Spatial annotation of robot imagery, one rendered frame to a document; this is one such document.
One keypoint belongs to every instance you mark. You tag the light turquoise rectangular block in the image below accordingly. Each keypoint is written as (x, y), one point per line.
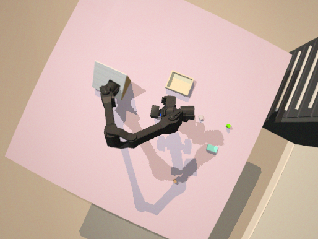
(212, 148)

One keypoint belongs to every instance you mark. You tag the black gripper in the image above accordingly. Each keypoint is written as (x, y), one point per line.
(155, 111)

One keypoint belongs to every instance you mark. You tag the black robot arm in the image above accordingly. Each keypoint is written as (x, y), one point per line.
(170, 123)

